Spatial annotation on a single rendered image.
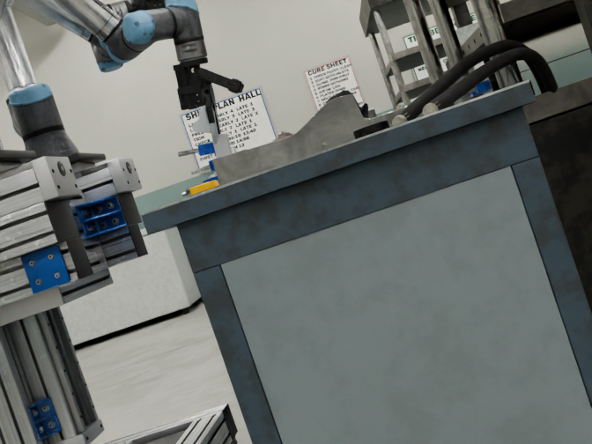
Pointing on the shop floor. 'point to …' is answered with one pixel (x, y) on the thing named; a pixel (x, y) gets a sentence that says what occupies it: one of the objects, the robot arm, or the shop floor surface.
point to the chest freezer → (136, 291)
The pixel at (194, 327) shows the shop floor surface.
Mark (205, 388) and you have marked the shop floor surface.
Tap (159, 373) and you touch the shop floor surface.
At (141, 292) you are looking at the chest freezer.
